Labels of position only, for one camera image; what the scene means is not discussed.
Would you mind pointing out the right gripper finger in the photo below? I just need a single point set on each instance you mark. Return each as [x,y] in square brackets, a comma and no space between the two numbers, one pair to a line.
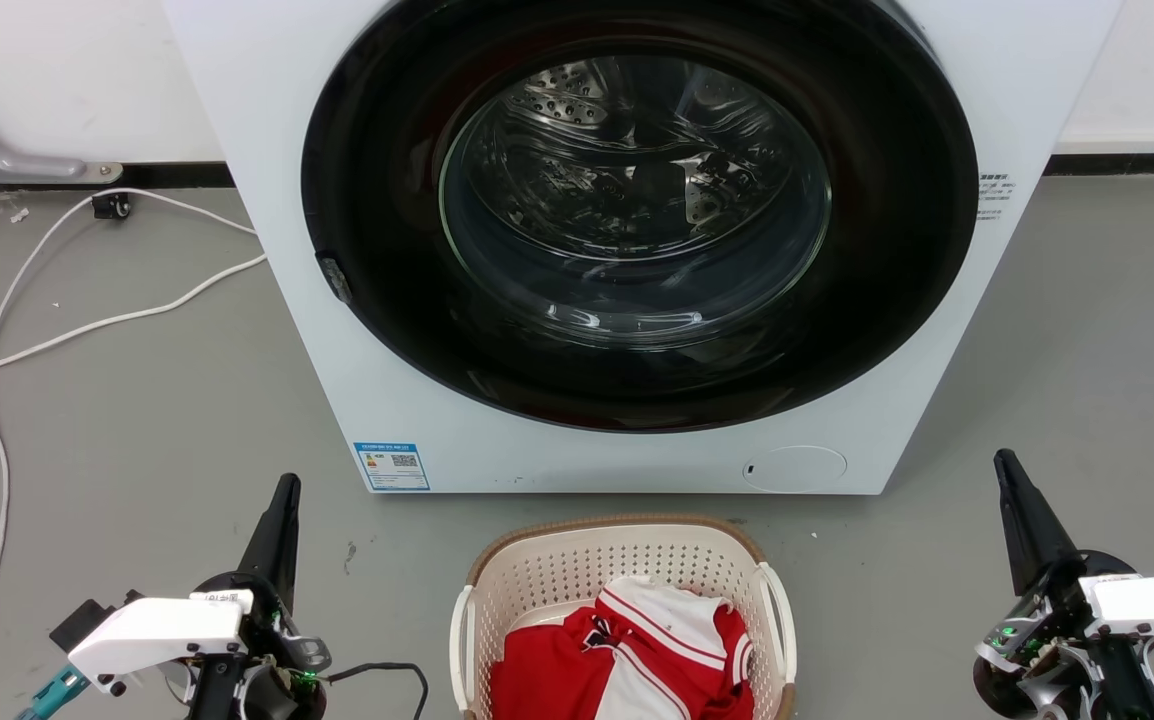
[1017,540]
[1042,535]

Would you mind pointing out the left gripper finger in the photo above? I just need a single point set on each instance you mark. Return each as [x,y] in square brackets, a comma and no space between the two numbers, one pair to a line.
[265,550]
[289,560]

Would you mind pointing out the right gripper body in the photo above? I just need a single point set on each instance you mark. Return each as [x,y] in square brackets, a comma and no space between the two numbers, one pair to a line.
[1057,640]

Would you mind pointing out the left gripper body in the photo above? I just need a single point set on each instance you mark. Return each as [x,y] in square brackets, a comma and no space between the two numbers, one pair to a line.
[272,650]

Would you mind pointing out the beige perforated laundry basket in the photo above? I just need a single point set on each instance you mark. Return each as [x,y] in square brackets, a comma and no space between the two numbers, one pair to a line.
[557,570]

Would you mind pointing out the blue energy label sticker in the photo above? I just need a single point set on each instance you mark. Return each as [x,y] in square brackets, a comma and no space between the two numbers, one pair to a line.
[392,467]

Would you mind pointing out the black box behind left gripper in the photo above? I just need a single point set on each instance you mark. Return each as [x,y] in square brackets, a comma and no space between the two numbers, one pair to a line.
[87,618]

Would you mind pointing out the round white filter cover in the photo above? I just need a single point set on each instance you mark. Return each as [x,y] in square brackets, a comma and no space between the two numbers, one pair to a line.
[795,469]

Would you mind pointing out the black round washer door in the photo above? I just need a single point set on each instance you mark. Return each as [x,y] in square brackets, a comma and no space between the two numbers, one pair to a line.
[897,300]

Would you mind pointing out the red and white garment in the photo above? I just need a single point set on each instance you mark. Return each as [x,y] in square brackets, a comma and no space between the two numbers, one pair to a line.
[557,670]

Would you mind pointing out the small printed text label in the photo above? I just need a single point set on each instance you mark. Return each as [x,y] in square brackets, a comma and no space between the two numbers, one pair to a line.
[994,196]

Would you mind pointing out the white front-load washing machine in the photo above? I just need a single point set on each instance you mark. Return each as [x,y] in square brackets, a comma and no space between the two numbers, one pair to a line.
[267,120]

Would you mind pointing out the steel washer drum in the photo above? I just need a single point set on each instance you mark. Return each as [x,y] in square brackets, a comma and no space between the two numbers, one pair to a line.
[627,180]

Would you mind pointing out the white left wrist camera cover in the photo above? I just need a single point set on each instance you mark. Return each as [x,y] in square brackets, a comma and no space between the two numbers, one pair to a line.
[157,635]

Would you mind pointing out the grey wall pipe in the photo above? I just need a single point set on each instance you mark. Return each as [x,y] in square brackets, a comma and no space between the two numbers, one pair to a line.
[7,162]

